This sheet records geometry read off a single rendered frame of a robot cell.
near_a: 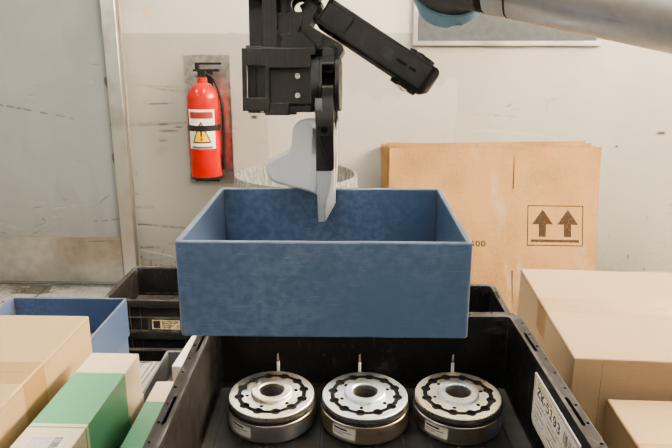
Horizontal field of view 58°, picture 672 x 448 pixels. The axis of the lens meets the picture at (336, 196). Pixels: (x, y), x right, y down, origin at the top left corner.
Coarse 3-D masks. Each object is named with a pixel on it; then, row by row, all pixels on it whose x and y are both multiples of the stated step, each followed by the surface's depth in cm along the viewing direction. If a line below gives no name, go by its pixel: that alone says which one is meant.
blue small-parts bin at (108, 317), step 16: (16, 304) 105; (32, 304) 105; (48, 304) 104; (64, 304) 104; (80, 304) 104; (96, 304) 104; (112, 304) 104; (96, 320) 105; (112, 320) 98; (96, 336) 92; (112, 336) 98; (128, 336) 105; (96, 352) 92; (112, 352) 98
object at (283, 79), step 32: (256, 0) 52; (288, 0) 51; (320, 0) 53; (256, 32) 53; (288, 32) 52; (320, 32) 51; (256, 64) 50; (288, 64) 50; (320, 64) 50; (256, 96) 51; (288, 96) 51; (320, 96) 50
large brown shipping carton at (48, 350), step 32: (0, 320) 82; (32, 320) 82; (64, 320) 82; (0, 352) 74; (32, 352) 74; (64, 352) 77; (0, 384) 67; (32, 384) 69; (64, 384) 77; (0, 416) 63; (32, 416) 69
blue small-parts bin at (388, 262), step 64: (256, 192) 55; (384, 192) 54; (192, 256) 41; (256, 256) 41; (320, 256) 40; (384, 256) 40; (448, 256) 40; (192, 320) 42; (256, 320) 42; (320, 320) 42; (384, 320) 42; (448, 320) 41
